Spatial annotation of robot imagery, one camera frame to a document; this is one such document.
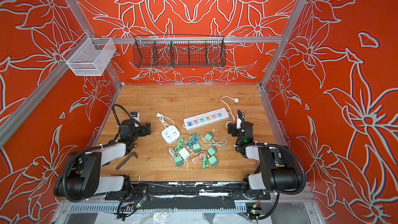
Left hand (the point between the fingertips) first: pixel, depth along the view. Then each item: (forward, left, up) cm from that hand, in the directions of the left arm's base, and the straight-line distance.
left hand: (141, 122), depth 92 cm
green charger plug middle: (-13, -43, -4) cm, 46 cm away
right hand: (+4, -58, 0) cm, 58 cm away
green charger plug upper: (-5, -41, -4) cm, 42 cm away
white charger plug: (-16, -28, -4) cm, 33 cm away
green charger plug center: (-12, -35, -3) cm, 37 cm away
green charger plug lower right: (-19, -44, -3) cm, 48 cm away
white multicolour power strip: (+7, -39, -3) cm, 40 cm away
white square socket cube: (-5, -19, -3) cm, 20 cm away
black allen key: (-20, +4, -5) cm, 21 cm away
